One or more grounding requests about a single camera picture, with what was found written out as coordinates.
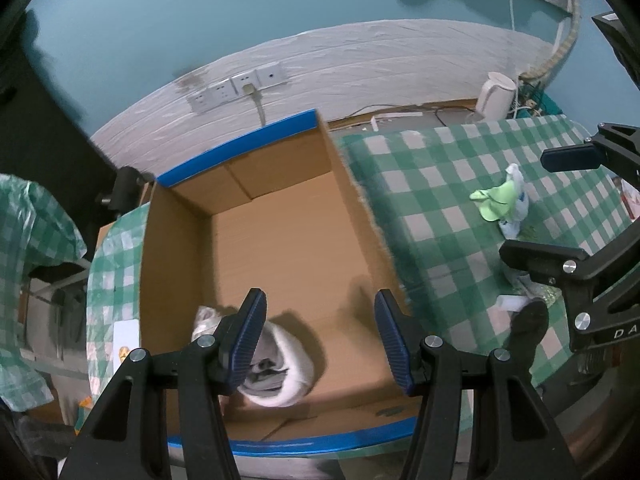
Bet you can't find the white towel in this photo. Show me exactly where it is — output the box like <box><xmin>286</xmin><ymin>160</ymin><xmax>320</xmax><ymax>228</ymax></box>
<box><xmin>238</xmin><ymin>321</ymin><xmax>314</xmax><ymax>408</ymax></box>

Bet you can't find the white wall socket strip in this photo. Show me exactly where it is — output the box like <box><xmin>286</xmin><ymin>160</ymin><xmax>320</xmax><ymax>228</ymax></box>
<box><xmin>186</xmin><ymin>62</ymin><xmax>288</xmax><ymax>114</ymax></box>

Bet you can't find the white power cable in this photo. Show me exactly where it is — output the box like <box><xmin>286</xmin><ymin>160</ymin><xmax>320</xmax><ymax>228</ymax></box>
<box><xmin>506</xmin><ymin>0</ymin><xmax>524</xmax><ymax>122</ymax></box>

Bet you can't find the blue cardboard box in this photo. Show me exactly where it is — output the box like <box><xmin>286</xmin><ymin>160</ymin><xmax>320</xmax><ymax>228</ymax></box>
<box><xmin>139</xmin><ymin>110</ymin><xmax>420</xmax><ymax>455</ymax></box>

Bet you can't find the white electric kettle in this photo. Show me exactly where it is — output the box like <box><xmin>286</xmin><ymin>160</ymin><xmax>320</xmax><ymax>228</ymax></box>
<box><xmin>475</xmin><ymin>72</ymin><xmax>518</xmax><ymax>122</ymax></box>

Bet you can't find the grey knotted sock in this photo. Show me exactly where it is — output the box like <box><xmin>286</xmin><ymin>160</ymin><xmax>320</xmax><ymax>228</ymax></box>
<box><xmin>504</xmin><ymin>298</ymin><xmax>549</xmax><ymax>382</ymax></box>

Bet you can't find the white grey cloth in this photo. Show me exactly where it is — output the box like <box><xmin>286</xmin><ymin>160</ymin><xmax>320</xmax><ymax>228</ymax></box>
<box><xmin>191</xmin><ymin>306</ymin><xmax>236</xmax><ymax>341</ymax></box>

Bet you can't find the green checkered tablecloth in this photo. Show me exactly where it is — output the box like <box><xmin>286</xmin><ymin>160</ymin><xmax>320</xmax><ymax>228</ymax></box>
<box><xmin>335</xmin><ymin>115</ymin><xmax>630</xmax><ymax>354</ymax></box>

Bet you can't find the white blue plastic bag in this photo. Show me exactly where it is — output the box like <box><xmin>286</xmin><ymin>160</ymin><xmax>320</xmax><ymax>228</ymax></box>
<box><xmin>499</xmin><ymin>164</ymin><xmax>529</xmax><ymax>240</ymax></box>

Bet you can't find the beige braided hose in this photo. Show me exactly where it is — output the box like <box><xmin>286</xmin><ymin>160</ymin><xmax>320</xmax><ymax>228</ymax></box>
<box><xmin>519</xmin><ymin>0</ymin><xmax>584</xmax><ymax>82</ymax></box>

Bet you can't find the green knotted cloth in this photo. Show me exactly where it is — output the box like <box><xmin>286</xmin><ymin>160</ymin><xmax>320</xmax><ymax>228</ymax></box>
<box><xmin>469</xmin><ymin>180</ymin><xmax>518</xmax><ymax>222</ymax></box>

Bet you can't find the green checkered cloth on chair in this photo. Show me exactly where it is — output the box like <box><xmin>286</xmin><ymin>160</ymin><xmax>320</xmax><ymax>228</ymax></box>
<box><xmin>0</xmin><ymin>173</ymin><xmax>89</xmax><ymax>413</ymax></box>

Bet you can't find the grey plug cable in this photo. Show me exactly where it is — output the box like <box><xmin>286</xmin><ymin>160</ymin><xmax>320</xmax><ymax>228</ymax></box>
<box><xmin>242</xmin><ymin>83</ymin><xmax>267</xmax><ymax>127</ymax></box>

